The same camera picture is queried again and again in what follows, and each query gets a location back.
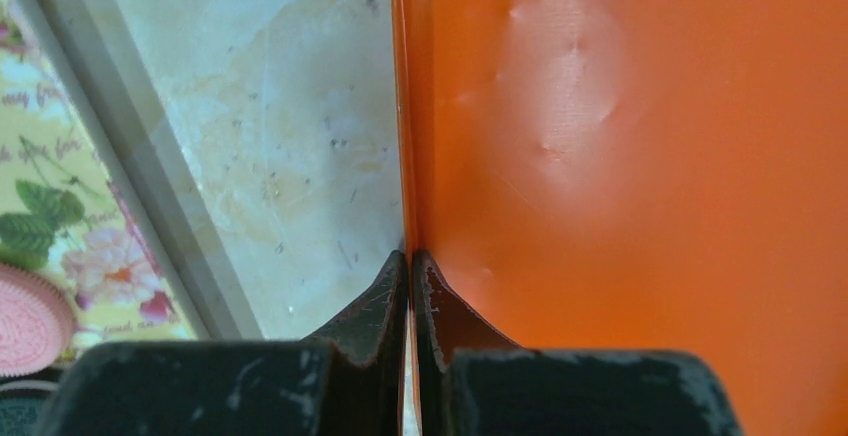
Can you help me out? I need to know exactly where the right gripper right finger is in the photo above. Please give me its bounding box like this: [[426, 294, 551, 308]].
[[411, 250, 742, 435]]

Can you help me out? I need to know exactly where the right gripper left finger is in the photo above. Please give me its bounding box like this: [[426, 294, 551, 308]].
[[36, 251, 408, 435]]

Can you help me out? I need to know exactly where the orange box lid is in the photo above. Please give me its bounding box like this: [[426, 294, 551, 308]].
[[392, 0, 847, 435]]

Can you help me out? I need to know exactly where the pink cookie right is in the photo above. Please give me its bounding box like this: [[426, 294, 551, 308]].
[[1, 264, 76, 377]]

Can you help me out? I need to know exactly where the floral tray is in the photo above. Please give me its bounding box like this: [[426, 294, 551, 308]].
[[1, 0, 257, 368]]

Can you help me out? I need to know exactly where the black cookie right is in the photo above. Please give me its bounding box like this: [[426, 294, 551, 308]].
[[1, 379, 58, 436]]

